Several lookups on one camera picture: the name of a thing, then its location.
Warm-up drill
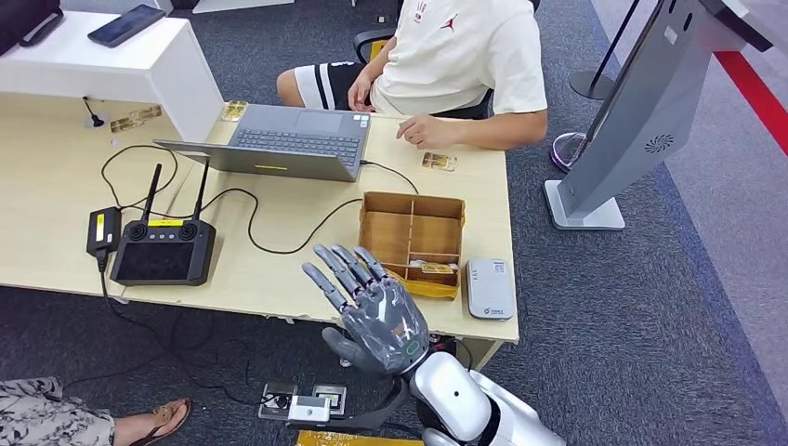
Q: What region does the person's right hand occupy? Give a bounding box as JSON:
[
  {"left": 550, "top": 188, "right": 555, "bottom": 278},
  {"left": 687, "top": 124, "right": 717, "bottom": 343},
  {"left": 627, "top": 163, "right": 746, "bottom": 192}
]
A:
[{"left": 348, "top": 71, "right": 376, "bottom": 113}]

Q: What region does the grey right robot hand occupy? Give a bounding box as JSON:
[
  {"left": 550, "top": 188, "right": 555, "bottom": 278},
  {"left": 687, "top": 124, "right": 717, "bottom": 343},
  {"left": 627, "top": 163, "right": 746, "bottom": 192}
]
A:
[{"left": 301, "top": 243, "right": 431, "bottom": 376}]

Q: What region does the person's left hand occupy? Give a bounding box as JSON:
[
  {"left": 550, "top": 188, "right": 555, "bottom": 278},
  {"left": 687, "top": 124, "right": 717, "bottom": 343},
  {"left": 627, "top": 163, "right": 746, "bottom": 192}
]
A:
[{"left": 395, "top": 113, "right": 457, "bottom": 151}]

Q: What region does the orange patterned hotel card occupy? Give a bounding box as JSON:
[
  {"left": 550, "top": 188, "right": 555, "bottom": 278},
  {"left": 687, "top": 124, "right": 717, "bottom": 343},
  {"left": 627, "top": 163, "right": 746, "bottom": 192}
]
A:
[{"left": 421, "top": 151, "right": 459, "bottom": 173}]

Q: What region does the person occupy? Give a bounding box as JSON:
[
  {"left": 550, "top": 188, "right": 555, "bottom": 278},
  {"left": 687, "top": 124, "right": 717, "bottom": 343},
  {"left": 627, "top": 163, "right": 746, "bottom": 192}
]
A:
[
  {"left": 277, "top": 0, "right": 549, "bottom": 152},
  {"left": 0, "top": 376, "right": 193, "bottom": 446}
]

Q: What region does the gold key card stack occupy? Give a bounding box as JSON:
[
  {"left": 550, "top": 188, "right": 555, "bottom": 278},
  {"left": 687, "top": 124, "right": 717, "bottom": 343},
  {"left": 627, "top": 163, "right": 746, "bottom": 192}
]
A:
[{"left": 408, "top": 259, "right": 461, "bottom": 276}]

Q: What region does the white card reader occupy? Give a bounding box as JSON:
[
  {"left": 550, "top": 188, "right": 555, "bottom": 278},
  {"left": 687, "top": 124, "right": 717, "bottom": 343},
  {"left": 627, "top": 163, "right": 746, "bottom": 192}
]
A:
[{"left": 465, "top": 256, "right": 516, "bottom": 321}]

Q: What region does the grey laptop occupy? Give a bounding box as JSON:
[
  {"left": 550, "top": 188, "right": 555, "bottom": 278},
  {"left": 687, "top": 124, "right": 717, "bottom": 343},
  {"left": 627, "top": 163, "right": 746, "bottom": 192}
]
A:
[{"left": 152, "top": 103, "right": 373, "bottom": 183}]

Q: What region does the wooden divider box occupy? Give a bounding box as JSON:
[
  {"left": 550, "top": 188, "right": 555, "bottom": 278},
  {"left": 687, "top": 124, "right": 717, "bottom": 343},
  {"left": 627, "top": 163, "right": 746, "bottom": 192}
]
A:
[{"left": 358, "top": 190, "right": 467, "bottom": 300}]

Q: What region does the cardboard box with yellow tape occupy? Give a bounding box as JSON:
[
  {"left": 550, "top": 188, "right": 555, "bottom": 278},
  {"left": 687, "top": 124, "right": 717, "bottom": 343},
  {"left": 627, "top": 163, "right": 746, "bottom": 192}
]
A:
[{"left": 296, "top": 429, "right": 426, "bottom": 446}]

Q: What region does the silver floor socket with plug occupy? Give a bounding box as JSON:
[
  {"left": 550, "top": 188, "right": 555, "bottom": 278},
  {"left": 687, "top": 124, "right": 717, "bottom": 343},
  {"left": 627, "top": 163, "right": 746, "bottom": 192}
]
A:
[{"left": 258, "top": 381, "right": 298, "bottom": 422}]

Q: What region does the chrome stanchion base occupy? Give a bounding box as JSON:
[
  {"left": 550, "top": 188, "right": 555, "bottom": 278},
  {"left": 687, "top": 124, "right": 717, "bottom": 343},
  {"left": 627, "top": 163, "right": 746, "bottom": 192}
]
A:
[{"left": 550, "top": 131, "right": 589, "bottom": 175}]

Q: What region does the white furniture panel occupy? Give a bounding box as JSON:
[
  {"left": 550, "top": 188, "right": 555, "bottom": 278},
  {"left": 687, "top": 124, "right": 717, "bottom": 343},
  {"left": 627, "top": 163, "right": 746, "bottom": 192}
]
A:
[{"left": 191, "top": 0, "right": 296, "bottom": 15}]

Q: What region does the black stanchion pole with base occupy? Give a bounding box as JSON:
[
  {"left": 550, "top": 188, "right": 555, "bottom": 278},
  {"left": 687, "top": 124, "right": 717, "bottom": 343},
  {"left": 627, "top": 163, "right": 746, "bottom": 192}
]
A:
[{"left": 568, "top": 0, "right": 643, "bottom": 101}]

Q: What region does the white counter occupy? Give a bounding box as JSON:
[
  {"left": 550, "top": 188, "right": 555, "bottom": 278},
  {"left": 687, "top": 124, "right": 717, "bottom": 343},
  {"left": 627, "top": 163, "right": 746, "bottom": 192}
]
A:
[{"left": 0, "top": 10, "right": 225, "bottom": 145}]

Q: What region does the silver kiosk stand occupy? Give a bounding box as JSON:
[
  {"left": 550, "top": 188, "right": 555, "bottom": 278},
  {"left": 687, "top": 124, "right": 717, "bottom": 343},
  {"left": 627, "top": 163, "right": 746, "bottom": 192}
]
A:
[{"left": 543, "top": 0, "right": 774, "bottom": 232}]

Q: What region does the black remote controller with antennas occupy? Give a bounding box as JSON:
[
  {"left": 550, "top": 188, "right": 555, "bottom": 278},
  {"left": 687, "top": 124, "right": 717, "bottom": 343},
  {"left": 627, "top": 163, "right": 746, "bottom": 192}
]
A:
[{"left": 111, "top": 161, "right": 217, "bottom": 287}]

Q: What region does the brown sandal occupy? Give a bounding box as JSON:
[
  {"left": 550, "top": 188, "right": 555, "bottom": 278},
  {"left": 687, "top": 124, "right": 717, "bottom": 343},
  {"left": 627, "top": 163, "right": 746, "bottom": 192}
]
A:
[{"left": 129, "top": 397, "right": 193, "bottom": 446}]

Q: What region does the black smartphone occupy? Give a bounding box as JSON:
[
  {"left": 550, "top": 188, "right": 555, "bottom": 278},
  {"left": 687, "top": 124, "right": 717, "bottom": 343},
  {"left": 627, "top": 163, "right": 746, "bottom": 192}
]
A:
[{"left": 86, "top": 4, "right": 167, "bottom": 49}]

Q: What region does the black adapter with yellow label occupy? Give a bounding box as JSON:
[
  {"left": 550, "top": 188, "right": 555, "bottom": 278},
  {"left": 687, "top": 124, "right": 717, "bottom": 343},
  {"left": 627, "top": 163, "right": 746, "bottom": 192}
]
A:
[{"left": 85, "top": 206, "right": 123, "bottom": 258}]

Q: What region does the black bag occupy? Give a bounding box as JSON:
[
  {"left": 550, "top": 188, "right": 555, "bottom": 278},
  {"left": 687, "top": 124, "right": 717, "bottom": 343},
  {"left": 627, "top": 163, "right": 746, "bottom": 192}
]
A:
[{"left": 0, "top": 0, "right": 65, "bottom": 57}]

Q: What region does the black laptop cable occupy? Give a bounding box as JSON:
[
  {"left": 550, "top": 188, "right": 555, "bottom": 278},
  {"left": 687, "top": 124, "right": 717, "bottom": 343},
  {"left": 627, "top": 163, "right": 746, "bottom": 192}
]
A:
[{"left": 359, "top": 159, "right": 421, "bottom": 196}]

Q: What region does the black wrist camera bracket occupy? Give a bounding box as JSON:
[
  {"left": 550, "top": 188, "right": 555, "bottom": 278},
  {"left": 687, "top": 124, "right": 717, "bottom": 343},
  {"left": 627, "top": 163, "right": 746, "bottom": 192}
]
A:
[{"left": 287, "top": 376, "right": 413, "bottom": 433}]

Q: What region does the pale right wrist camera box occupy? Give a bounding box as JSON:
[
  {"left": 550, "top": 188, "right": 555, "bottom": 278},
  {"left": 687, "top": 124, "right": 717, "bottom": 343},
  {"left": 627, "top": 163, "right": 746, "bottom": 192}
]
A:
[{"left": 287, "top": 395, "right": 333, "bottom": 424}]

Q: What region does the black desk cable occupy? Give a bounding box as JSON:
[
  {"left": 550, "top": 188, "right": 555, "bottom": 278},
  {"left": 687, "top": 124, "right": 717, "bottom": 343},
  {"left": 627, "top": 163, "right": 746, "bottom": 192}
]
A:
[{"left": 99, "top": 144, "right": 364, "bottom": 256}]

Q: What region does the black floor cable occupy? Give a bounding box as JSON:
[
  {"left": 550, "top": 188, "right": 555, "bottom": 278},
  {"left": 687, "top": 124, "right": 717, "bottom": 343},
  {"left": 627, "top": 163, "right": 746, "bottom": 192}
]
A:
[{"left": 61, "top": 252, "right": 291, "bottom": 409}]

